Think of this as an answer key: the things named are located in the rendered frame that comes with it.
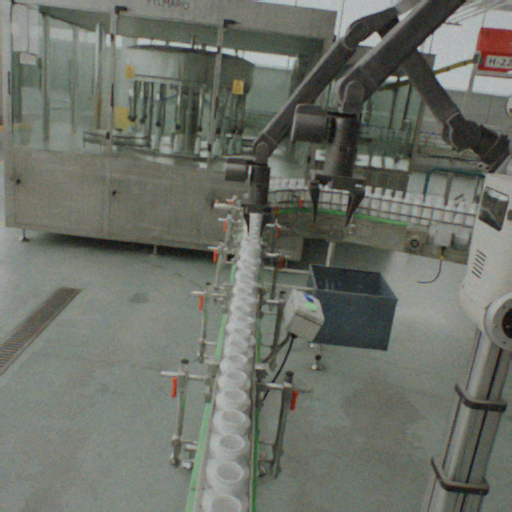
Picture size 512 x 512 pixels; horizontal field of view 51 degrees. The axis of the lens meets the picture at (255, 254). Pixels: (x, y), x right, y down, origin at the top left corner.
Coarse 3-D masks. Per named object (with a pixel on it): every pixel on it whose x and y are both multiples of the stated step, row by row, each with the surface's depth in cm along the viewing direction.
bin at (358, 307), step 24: (312, 264) 231; (288, 288) 206; (312, 288) 208; (336, 288) 234; (360, 288) 233; (384, 288) 222; (336, 312) 204; (360, 312) 204; (384, 312) 204; (336, 336) 207; (360, 336) 207; (384, 336) 207
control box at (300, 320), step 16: (288, 304) 146; (304, 304) 139; (320, 304) 146; (288, 320) 137; (304, 320) 136; (320, 320) 136; (288, 336) 144; (304, 336) 137; (272, 352) 146; (288, 352) 142
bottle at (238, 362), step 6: (234, 354) 98; (240, 354) 98; (228, 360) 96; (234, 360) 98; (240, 360) 98; (246, 360) 96; (228, 366) 96; (234, 366) 95; (240, 366) 95; (246, 366) 97; (222, 378) 97; (246, 378) 98; (222, 384) 96; (246, 384) 97; (246, 390) 96
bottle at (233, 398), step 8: (224, 392) 85; (232, 392) 87; (240, 392) 86; (224, 400) 84; (232, 400) 84; (240, 400) 84; (224, 408) 84; (232, 408) 84; (240, 408) 84; (216, 416) 86; (248, 416) 88; (216, 424) 85; (248, 424) 86; (216, 432) 85; (248, 432) 86
